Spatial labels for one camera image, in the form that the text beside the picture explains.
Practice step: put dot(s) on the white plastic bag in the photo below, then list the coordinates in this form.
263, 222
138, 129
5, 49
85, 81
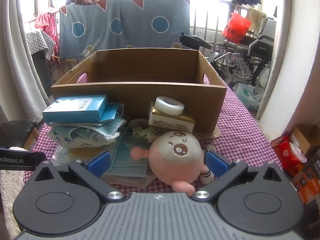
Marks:
250, 97

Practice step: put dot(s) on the light blue towel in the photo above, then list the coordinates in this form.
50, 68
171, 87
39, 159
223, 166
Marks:
110, 128

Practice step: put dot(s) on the small open cardboard box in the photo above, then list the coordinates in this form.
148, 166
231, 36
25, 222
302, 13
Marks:
307, 135

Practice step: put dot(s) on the tan small object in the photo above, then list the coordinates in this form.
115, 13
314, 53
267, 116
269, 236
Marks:
137, 123

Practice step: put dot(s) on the brown cardboard box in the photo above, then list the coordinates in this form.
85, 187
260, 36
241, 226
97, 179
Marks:
175, 97

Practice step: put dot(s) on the white curtain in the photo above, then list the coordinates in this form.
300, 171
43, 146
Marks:
15, 67
277, 80

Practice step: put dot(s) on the dark folded mobility chair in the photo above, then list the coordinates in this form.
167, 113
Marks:
197, 42

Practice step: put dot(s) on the green scrunchie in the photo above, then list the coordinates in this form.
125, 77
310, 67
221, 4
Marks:
142, 133

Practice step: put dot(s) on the metal window railing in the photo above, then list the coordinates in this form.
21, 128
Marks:
207, 17

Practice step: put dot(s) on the red plastic bag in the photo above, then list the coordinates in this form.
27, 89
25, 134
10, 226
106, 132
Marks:
235, 28

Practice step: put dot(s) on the white fluffy cloth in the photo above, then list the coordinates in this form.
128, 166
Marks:
10, 187

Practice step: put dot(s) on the white polka-dot cloth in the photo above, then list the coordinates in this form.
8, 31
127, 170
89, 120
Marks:
40, 42

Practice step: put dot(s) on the pink hanging clothes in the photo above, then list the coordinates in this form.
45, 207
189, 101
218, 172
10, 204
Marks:
46, 21

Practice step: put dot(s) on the pink plush toy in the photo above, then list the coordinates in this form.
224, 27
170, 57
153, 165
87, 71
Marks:
170, 165

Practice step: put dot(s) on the black wheelchair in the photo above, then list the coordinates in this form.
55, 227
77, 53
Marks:
257, 48

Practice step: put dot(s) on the blue face mask box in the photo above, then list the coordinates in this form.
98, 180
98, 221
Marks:
75, 110

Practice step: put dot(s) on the clear packet of blue masks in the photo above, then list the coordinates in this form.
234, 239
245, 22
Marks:
127, 165

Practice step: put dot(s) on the gold tissue pack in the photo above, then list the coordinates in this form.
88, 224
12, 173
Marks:
170, 123

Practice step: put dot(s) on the orange black box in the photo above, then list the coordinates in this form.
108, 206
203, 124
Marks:
307, 187

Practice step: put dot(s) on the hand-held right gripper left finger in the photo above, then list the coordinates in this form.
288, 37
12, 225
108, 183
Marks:
100, 163

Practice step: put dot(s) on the white tape roll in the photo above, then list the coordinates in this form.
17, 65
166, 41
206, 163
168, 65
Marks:
160, 108

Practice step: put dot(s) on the yellow towel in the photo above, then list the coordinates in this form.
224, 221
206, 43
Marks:
256, 17

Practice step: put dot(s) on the blue patterned bedsheet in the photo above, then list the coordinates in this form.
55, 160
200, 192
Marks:
140, 30

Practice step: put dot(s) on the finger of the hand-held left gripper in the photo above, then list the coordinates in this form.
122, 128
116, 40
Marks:
36, 158

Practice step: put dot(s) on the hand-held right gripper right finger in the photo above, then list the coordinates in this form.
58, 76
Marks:
215, 165

